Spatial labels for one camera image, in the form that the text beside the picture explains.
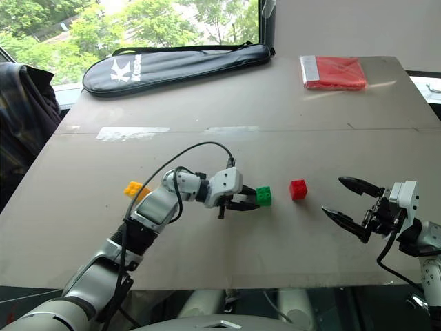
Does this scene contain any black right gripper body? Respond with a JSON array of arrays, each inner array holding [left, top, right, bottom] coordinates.
[[360, 194, 402, 243]]

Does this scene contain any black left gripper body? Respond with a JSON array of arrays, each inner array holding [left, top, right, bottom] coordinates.
[[216, 185, 246, 221]]

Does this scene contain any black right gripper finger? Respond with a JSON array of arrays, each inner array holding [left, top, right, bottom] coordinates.
[[320, 205, 373, 245], [338, 176, 386, 199]]

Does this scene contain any green toy brick cube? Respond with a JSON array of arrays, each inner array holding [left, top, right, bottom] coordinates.
[[255, 185, 274, 208]]

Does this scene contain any red toy brick cube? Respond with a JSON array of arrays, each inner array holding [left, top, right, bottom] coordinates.
[[288, 179, 309, 201]]

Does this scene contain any narrow clear tape strip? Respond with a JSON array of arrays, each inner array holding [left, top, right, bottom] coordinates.
[[203, 126, 260, 134]]

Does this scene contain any yellow toy brick cube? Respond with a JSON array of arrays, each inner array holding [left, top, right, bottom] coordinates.
[[123, 181, 153, 201]]

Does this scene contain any grey rounded robot leg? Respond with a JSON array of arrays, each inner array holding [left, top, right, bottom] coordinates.
[[177, 289, 227, 319], [277, 288, 316, 330]]

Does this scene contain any wide clear tape strip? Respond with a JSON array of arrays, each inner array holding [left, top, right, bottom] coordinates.
[[95, 126, 172, 141]]

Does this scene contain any red packet in clear wrap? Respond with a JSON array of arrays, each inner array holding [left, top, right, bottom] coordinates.
[[298, 54, 367, 92]]

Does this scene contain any grey robot torso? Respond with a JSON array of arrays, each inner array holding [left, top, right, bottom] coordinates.
[[132, 312, 297, 331]]

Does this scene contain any black racket bag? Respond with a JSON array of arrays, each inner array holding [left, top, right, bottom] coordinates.
[[81, 40, 276, 99]]

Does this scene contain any dark plaid jacket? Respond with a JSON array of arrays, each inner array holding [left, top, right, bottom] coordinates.
[[0, 61, 63, 212]]

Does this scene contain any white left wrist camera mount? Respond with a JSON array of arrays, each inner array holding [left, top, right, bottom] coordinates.
[[207, 166, 244, 208]]

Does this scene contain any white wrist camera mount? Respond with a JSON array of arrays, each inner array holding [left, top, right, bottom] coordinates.
[[387, 179, 420, 239], [207, 166, 244, 208]]

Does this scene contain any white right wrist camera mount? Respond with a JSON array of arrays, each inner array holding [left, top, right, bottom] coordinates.
[[387, 179, 420, 239]]

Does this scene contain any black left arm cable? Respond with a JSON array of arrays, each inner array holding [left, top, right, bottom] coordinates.
[[99, 141, 238, 325]]

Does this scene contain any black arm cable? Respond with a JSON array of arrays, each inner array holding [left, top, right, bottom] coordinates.
[[99, 141, 238, 325], [376, 216, 431, 311]]

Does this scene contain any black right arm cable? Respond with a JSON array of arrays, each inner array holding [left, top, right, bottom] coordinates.
[[376, 216, 431, 311]]

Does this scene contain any dark window frame post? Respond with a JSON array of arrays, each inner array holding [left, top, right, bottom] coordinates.
[[258, 0, 277, 48]]

